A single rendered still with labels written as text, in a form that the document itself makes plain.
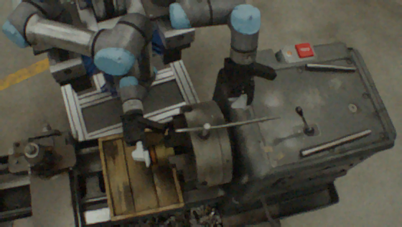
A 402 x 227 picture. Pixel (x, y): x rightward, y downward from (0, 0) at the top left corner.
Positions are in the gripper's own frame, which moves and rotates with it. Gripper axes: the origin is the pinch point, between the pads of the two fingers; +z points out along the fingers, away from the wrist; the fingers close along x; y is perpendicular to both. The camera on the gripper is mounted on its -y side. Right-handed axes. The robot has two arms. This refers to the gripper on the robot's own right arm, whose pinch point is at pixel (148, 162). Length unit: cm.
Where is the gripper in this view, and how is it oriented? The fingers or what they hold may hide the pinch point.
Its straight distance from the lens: 130.7
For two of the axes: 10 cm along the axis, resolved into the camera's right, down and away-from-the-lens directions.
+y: -9.7, 1.9, -1.5
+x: 0.7, -4.1, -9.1
